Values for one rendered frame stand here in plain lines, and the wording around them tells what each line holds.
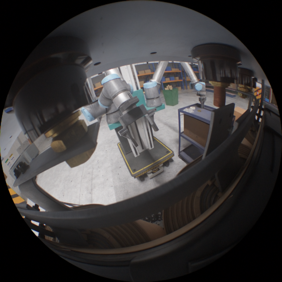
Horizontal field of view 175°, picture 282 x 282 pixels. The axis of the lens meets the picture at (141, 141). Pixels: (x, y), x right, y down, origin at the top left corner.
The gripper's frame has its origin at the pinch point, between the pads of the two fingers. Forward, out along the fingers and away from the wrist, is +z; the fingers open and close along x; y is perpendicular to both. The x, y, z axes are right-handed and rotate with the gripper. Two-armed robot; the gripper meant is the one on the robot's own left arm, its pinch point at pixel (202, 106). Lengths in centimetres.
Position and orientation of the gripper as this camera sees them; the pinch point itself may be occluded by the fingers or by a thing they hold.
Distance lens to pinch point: 139.5
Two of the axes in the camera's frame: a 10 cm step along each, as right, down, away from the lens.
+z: 2.3, 7.9, 5.7
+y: 3.7, 4.7, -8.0
